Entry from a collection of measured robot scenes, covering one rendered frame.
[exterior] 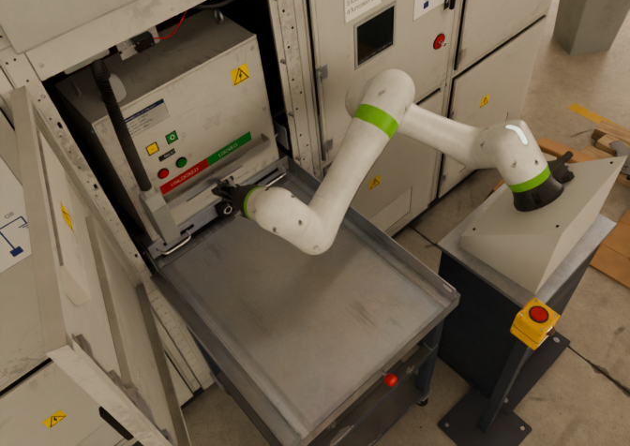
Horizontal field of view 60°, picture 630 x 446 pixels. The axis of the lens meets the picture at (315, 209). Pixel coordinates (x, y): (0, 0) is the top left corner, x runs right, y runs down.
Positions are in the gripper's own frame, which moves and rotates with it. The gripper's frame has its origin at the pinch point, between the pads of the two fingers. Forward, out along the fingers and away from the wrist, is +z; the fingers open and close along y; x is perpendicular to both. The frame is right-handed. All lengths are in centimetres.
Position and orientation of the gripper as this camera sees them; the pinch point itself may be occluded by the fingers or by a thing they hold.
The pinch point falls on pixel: (220, 191)
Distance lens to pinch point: 164.1
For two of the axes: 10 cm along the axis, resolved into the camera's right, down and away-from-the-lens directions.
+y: 4.0, 8.2, 4.1
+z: -5.3, -1.6, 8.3
